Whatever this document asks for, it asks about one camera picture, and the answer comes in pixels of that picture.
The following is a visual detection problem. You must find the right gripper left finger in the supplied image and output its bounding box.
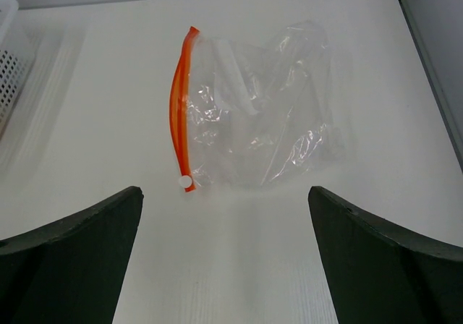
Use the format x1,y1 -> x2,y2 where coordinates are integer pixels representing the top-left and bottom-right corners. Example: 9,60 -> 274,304
1,187 -> 144,323

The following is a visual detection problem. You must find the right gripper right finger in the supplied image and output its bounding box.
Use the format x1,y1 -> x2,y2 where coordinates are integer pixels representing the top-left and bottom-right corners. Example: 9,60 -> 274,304
308,186 -> 462,323

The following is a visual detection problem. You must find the clear zip top bag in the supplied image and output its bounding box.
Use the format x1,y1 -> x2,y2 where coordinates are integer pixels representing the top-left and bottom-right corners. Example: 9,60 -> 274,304
169,21 -> 345,192

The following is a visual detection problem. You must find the clear plastic bin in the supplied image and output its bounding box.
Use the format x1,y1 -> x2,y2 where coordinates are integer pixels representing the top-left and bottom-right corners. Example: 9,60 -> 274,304
1,0 -> 85,172

